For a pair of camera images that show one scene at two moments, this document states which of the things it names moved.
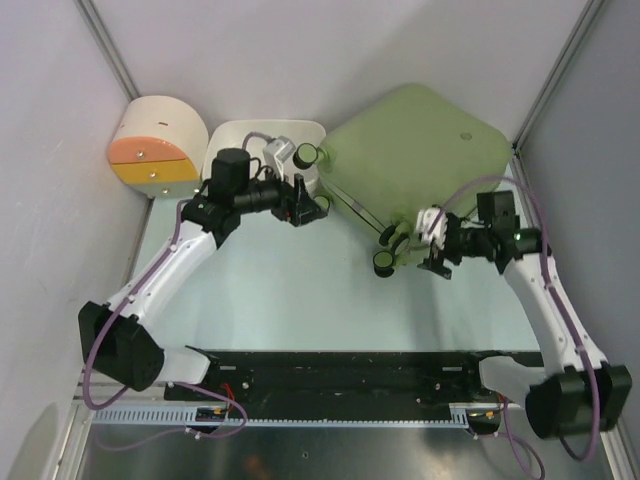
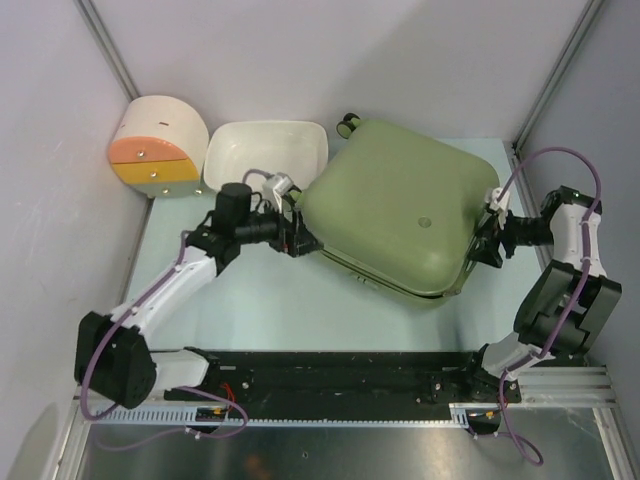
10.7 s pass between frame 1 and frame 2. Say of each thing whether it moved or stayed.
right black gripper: moved
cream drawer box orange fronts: stayed
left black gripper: moved
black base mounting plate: stayed
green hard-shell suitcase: moved
